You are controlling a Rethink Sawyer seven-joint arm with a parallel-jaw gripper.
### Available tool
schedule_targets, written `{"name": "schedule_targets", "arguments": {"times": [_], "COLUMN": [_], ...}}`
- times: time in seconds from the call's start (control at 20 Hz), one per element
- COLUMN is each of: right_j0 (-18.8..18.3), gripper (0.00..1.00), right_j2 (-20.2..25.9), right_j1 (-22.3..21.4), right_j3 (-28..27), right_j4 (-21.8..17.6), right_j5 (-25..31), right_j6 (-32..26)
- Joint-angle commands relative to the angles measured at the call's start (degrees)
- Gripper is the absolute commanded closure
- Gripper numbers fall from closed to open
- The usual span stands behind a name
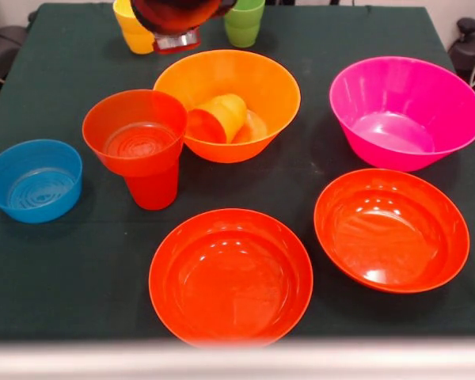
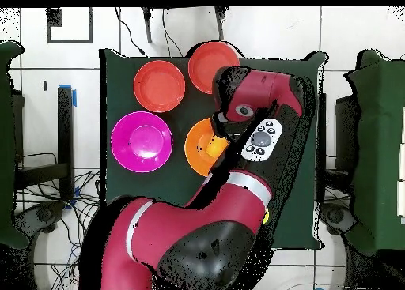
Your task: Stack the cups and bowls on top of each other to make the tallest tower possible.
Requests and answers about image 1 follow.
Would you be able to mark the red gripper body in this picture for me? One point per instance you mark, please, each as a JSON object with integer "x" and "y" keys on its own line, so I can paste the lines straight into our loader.
{"x": 178, "y": 49}

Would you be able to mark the orange cup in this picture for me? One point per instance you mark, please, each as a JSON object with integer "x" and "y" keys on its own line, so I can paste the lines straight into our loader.
{"x": 225, "y": 115}

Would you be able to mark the large orange bowl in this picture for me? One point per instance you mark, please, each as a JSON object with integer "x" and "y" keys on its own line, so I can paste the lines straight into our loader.
{"x": 261, "y": 87}

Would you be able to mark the small red bowl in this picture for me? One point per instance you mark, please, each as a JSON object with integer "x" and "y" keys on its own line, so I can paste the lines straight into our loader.
{"x": 134, "y": 158}

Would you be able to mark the red cup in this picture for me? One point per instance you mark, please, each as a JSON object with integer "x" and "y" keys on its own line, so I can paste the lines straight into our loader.
{"x": 154, "y": 194}

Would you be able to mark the blue bowl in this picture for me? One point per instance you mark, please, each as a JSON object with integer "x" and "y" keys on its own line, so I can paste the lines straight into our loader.
{"x": 35, "y": 190}

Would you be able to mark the large pink bowl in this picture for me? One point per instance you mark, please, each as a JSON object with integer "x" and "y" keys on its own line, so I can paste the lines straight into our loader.
{"x": 400, "y": 130}

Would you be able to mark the large red bowl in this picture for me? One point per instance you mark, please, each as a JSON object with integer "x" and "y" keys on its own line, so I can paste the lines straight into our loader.
{"x": 229, "y": 285}
{"x": 388, "y": 237}

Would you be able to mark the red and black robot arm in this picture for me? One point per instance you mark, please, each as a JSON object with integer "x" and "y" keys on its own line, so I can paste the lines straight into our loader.
{"x": 178, "y": 16}

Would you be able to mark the yellow cup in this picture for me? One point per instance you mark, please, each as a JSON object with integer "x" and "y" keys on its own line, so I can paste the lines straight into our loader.
{"x": 132, "y": 39}

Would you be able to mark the green cup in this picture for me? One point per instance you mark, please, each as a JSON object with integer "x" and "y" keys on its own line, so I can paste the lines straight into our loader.
{"x": 243, "y": 31}

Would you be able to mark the dark green table cloth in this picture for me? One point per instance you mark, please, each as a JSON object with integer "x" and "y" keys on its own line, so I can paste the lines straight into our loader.
{"x": 63, "y": 257}

